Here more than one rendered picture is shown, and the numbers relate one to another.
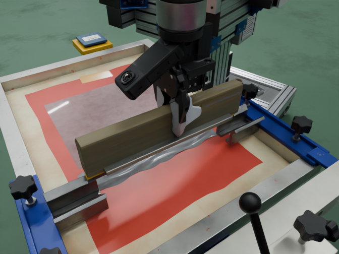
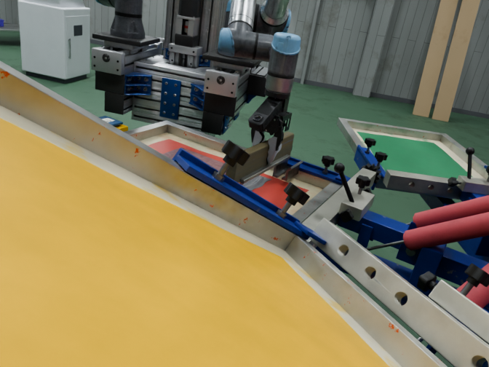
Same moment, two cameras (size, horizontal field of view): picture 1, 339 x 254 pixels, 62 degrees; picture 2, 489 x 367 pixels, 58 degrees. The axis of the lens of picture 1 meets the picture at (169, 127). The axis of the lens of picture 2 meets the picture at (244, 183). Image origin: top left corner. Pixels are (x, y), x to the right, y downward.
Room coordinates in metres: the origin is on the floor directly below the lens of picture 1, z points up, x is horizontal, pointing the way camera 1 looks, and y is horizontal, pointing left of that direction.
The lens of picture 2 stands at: (-0.60, 0.64, 1.55)
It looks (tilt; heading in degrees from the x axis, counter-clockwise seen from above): 24 degrees down; 330
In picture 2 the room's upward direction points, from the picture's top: 9 degrees clockwise
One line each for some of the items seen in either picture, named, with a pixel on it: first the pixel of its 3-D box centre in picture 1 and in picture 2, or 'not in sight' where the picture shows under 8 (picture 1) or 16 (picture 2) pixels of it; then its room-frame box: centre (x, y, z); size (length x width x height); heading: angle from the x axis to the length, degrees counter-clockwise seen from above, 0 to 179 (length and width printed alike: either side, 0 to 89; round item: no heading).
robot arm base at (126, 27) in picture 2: not in sight; (128, 24); (1.46, 0.17, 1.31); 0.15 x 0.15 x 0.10
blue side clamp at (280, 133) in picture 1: (266, 129); (302, 172); (0.55, -0.25, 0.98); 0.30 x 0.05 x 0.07; 33
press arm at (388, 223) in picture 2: not in sight; (372, 225); (0.13, -0.20, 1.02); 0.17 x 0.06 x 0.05; 33
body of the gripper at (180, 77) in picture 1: (183, 59); (275, 111); (0.44, -0.02, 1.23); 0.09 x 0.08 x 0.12; 123
